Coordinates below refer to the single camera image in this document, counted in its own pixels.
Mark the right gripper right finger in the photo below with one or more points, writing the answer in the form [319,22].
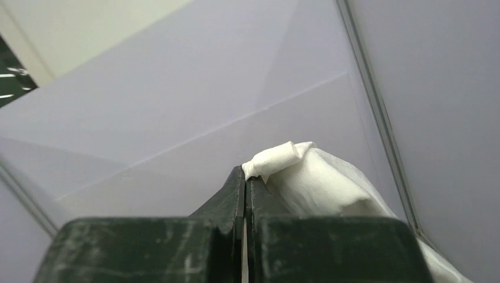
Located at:
[283,247]

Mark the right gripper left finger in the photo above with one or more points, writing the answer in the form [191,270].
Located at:
[205,246]

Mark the white shirt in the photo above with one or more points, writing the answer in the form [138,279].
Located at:
[308,181]

